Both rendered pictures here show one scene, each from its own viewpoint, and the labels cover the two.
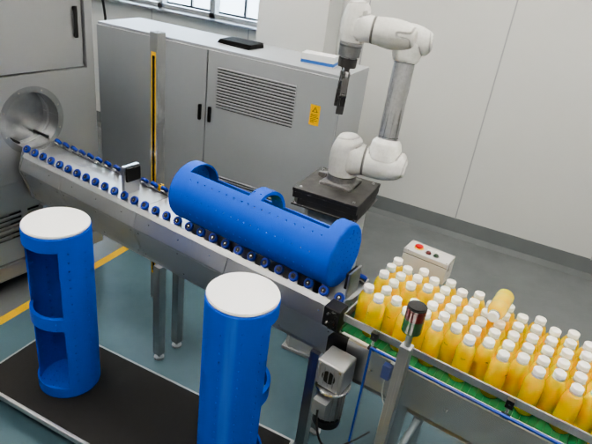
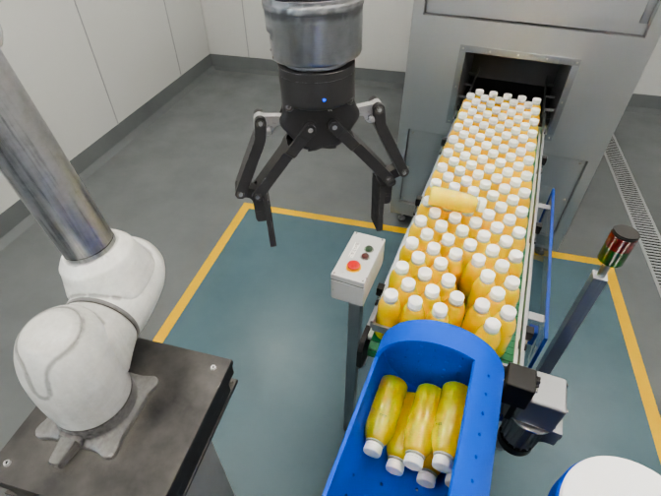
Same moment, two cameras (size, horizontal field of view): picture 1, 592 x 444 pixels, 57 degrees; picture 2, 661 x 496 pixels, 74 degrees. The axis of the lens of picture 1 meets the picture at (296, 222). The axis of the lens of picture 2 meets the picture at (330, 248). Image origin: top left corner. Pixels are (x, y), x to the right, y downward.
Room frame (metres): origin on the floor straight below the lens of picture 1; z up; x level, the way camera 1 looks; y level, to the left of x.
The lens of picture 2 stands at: (2.29, 0.31, 1.98)
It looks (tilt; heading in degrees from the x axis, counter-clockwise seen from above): 43 degrees down; 262
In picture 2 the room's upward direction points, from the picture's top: straight up
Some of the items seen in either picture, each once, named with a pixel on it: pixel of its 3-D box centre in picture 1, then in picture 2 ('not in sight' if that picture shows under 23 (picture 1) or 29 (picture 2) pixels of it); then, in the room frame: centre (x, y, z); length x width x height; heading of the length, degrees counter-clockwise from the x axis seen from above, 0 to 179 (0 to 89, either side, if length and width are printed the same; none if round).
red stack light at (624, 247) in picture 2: (416, 313); (621, 240); (1.42, -0.41, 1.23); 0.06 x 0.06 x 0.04
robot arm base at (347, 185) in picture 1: (337, 176); (90, 409); (2.71, -0.19, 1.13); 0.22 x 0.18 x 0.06; 67
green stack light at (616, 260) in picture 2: (412, 324); (614, 253); (1.42, -0.41, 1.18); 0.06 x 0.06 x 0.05
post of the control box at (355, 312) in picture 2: not in sight; (352, 368); (2.07, -0.59, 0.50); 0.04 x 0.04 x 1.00; 60
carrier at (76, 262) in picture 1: (63, 307); not in sight; (2.01, 1.01, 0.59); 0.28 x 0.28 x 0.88
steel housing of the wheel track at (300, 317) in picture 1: (169, 233); not in sight; (2.45, 0.64, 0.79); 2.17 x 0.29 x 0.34; 60
